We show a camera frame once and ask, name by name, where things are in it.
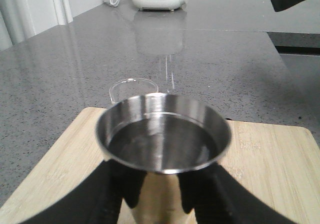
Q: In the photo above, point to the grey curtain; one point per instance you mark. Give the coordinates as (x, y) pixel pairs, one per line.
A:
(23, 19)

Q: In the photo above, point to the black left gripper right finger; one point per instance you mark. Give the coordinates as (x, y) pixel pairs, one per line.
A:
(216, 197)

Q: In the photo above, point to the steel double jigger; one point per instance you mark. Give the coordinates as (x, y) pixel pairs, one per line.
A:
(161, 149)

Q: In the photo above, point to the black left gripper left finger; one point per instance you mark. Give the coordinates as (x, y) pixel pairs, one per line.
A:
(98, 198)

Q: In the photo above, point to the light wooden cutting board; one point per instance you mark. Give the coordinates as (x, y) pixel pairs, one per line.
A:
(278, 164)

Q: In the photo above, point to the clear glass beaker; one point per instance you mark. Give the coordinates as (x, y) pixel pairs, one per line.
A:
(129, 87)

